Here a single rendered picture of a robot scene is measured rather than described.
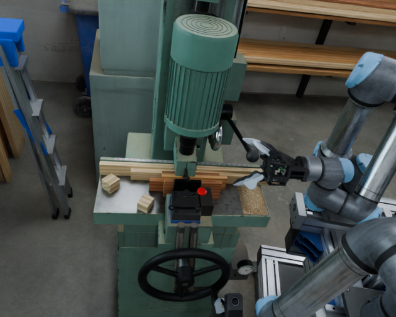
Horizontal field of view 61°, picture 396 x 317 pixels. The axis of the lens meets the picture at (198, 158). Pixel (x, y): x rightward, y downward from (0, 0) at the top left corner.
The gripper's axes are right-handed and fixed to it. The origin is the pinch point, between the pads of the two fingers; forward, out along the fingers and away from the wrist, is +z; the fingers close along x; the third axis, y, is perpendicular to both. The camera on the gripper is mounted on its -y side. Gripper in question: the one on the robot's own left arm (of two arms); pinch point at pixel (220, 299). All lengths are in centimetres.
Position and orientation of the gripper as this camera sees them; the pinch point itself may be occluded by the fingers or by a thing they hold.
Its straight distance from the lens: 113.2
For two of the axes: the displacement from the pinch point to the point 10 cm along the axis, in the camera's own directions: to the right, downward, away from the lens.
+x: 9.8, 0.5, 1.7
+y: -0.8, 9.8, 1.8
